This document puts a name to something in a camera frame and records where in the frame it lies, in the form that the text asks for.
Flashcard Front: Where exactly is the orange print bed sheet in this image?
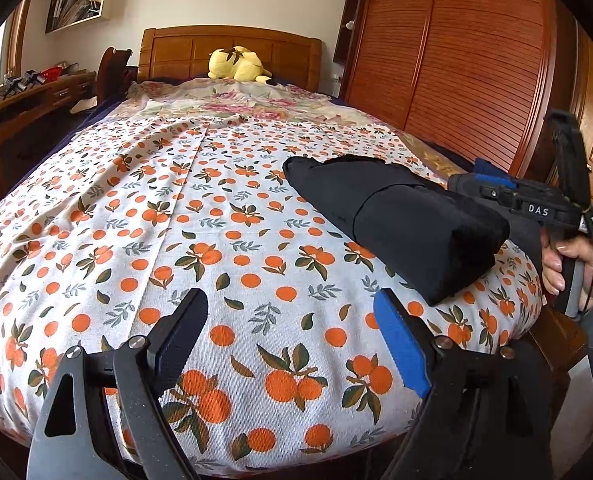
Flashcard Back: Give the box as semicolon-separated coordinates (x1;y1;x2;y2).
0;105;543;478

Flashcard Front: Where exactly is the folded blue garment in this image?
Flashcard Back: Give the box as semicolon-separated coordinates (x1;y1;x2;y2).
473;157;510;179

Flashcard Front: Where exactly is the wooden desk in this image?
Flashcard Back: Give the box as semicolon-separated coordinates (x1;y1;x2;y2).
0;70;96;199

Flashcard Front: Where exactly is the wooden headboard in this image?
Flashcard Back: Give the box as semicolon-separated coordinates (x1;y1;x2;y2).
137;25;322;92

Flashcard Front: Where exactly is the black coat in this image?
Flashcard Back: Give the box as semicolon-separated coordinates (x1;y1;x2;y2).
283;155;510;307

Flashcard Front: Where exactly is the floral pink blanket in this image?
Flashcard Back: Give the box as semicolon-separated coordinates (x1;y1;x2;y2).
116;78;375;127

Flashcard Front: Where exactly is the folded grey garment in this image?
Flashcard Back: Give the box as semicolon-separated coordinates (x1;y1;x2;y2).
500;210;543;275

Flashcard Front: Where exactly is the wooden louvred wardrobe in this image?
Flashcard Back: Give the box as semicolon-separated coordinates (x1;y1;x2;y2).
334;0;577;181

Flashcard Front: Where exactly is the right hand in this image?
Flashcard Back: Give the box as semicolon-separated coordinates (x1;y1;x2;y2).
540;229;593;311

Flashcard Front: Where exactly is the red item on desk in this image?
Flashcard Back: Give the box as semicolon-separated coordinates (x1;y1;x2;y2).
39;65;68;84

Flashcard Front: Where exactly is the wooden chair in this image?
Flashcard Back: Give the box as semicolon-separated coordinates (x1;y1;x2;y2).
96;47;133;105

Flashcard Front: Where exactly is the yellow plush toy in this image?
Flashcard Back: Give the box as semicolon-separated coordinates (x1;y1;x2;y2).
208;46;272;84

